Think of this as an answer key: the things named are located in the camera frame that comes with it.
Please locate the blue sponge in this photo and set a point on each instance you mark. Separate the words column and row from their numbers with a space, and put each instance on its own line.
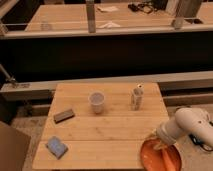
column 56, row 147

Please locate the grey metal post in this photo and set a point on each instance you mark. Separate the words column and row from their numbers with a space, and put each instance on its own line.
column 186, row 12
column 90, row 9

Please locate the white paper on far table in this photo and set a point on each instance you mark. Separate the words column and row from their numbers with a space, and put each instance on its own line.
column 110, row 25

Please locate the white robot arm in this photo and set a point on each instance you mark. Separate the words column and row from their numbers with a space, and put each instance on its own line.
column 185, row 121

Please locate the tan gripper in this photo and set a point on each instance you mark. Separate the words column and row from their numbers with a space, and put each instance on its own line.
column 156, row 142

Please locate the orange ceramic bowl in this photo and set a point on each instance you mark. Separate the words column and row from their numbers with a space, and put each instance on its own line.
column 152, row 160

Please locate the wooden table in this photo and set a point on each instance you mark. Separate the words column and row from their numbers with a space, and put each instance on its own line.
column 110, row 140

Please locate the dark grey sponge block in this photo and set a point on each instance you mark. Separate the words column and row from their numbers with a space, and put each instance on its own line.
column 63, row 116

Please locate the translucent plastic cup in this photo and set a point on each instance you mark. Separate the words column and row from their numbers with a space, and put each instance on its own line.
column 96, row 101

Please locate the blue and black device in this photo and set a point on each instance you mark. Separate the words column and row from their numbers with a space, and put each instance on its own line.
column 200, row 143

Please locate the orange pepper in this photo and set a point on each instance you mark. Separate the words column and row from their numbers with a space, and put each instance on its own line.
column 167, row 161

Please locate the grey metal post right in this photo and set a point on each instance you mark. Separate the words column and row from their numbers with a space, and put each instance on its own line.
column 186, row 12

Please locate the brown cardboard box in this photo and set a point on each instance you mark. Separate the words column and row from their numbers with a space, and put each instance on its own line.
column 13, row 148

